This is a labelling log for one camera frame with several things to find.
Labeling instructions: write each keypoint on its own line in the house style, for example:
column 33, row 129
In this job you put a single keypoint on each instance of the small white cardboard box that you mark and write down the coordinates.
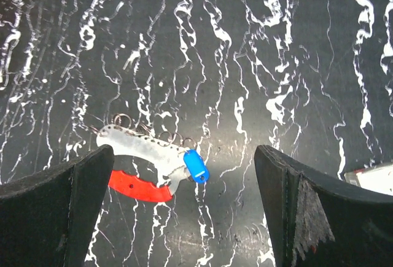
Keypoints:
column 376, row 178

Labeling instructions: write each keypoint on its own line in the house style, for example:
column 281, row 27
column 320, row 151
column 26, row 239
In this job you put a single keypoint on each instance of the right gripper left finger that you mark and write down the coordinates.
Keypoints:
column 48, row 218

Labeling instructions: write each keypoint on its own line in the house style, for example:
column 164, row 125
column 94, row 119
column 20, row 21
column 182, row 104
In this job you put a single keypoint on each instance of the white and red keyring holder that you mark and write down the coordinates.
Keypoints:
column 157, row 159

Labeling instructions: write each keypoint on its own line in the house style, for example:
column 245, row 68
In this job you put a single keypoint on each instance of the blue key tag with key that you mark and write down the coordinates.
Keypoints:
column 192, row 166

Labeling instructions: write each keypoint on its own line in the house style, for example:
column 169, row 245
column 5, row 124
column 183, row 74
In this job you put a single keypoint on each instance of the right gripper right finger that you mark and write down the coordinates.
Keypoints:
column 317, row 220

